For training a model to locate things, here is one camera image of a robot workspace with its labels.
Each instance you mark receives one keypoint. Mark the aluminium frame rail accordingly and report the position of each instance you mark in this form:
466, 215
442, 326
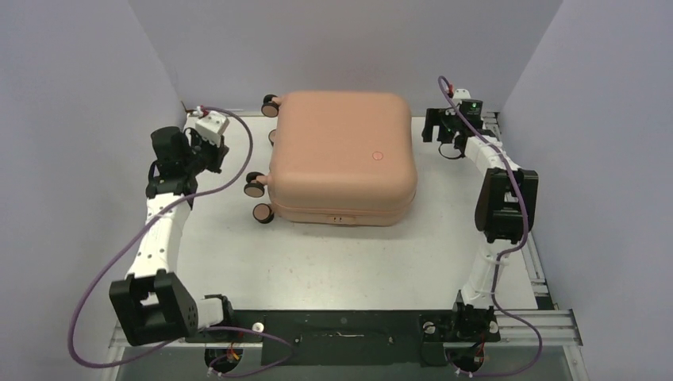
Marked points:
525, 327

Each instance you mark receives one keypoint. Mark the pink suitcase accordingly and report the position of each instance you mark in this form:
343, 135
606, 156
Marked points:
338, 158

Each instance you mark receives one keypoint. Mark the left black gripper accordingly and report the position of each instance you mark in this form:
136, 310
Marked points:
219, 153

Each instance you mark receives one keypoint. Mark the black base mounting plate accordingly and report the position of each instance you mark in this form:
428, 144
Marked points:
360, 337

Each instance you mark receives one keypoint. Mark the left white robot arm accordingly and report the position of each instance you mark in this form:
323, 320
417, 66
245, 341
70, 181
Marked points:
151, 303

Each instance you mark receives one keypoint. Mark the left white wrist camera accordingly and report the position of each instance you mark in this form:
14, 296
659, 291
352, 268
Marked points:
211, 127

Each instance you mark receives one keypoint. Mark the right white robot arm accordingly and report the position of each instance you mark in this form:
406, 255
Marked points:
504, 211

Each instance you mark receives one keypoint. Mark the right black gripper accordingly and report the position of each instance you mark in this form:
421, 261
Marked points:
436, 117

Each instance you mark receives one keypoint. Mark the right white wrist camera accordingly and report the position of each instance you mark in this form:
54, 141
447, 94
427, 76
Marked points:
460, 94

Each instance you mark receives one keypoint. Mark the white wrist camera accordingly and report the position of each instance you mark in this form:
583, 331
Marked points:
460, 94
211, 127

